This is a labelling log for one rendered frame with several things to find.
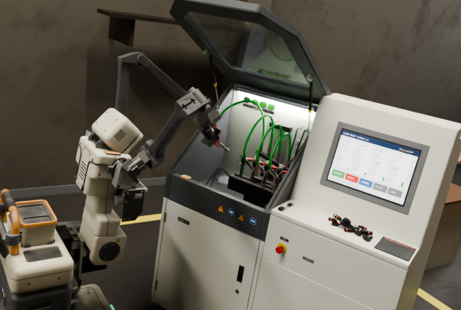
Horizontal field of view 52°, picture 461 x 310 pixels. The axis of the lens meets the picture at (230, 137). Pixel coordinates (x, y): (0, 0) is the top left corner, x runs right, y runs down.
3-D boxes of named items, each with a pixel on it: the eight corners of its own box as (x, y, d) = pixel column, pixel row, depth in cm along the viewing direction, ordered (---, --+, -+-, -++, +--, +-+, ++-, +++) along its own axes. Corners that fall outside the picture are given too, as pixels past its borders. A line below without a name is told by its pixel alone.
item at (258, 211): (168, 199, 279) (171, 173, 275) (173, 197, 283) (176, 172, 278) (258, 239, 249) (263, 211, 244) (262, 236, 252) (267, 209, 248)
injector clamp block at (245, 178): (225, 199, 283) (228, 175, 278) (234, 194, 291) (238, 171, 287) (274, 219, 266) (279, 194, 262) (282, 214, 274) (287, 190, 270)
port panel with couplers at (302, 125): (287, 166, 290) (296, 118, 282) (289, 165, 293) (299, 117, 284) (306, 173, 284) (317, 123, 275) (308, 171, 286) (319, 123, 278)
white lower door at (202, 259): (153, 297, 298) (165, 199, 279) (155, 296, 300) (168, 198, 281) (238, 348, 266) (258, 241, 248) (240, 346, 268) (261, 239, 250)
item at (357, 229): (324, 225, 233) (326, 215, 232) (332, 219, 242) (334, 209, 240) (369, 243, 222) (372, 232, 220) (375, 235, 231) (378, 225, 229)
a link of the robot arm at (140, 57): (128, 59, 245) (135, 60, 236) (135, 50, 246) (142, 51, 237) (186, 108, 267) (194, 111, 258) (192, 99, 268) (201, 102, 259)
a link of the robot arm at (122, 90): (115, 49, 240) (121, 50, 232) (140, 52, 247) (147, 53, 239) (108, 134, 248) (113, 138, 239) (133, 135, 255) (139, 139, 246)
